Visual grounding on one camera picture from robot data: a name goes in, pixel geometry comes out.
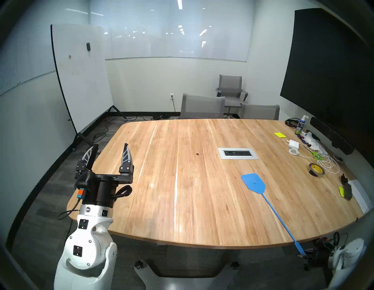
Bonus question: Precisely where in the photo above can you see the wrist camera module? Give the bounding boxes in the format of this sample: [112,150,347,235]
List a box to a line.
[75,170,95,202]
[317,232,333,249]

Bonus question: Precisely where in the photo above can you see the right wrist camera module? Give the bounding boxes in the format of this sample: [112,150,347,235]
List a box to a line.
[317,232,333,249]

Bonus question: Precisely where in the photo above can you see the black and yellow tape roll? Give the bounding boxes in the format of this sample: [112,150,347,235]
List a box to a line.
[307,163,325,178]

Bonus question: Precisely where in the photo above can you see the left wrist black sleeved cable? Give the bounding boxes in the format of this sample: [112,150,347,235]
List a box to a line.
[111,185,133,203]

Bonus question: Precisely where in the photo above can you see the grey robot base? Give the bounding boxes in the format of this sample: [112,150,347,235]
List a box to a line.
[134,260,240,290]

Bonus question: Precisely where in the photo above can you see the large black TV screen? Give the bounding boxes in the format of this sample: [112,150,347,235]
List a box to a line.
[280,8,374,164]

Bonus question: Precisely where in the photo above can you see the green handled scissors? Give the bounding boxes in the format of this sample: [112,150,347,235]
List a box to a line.
[302,145,323,160]

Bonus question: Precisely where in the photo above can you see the crumpled white tissue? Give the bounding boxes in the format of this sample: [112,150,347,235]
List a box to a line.
[301,130,328,154]

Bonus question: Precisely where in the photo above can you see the blue plastic fly swatter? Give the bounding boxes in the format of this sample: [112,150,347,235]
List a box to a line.
[241,173,306,256]

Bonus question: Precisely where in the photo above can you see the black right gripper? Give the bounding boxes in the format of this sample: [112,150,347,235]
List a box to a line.
[297,247,331,271]

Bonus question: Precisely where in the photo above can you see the dark table pedestal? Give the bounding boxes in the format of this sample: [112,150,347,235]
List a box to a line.
[159,245,234,277]

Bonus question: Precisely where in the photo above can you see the wide glass wall whiteboard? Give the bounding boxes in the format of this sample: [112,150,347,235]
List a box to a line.
[89,0,255,62]

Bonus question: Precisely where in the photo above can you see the silver table power outlet box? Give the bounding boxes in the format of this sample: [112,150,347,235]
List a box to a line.
[218,147,259,160]

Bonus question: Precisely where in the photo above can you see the rolling white whiteboard black stand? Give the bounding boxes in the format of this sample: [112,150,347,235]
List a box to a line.
[51,24,127,152]

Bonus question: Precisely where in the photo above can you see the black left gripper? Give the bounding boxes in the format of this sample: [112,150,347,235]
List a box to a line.
[75,143,135,209]

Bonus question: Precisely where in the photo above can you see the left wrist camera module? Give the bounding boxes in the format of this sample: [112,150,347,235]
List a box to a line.
[75,170,95,202]

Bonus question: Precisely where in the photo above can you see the grey mesh office chair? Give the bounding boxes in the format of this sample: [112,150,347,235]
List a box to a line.
[240,103,280,120]
[180,93,226,119]

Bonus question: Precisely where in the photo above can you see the whiteboard cleaner spray bottle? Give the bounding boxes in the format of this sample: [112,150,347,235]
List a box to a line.
[295,115,309,135]

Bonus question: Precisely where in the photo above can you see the grey office chair with armrests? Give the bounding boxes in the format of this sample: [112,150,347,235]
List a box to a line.
[216,75,249,117]

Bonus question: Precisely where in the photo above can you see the thin black floor cable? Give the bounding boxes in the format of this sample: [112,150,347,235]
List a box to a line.
[91,116,146,146]

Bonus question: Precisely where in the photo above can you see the white charging cable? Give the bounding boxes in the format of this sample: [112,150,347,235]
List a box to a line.
[283,139,341,175]

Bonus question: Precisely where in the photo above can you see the black video sound bar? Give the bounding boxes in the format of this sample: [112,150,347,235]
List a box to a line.
[310,116,354,155]

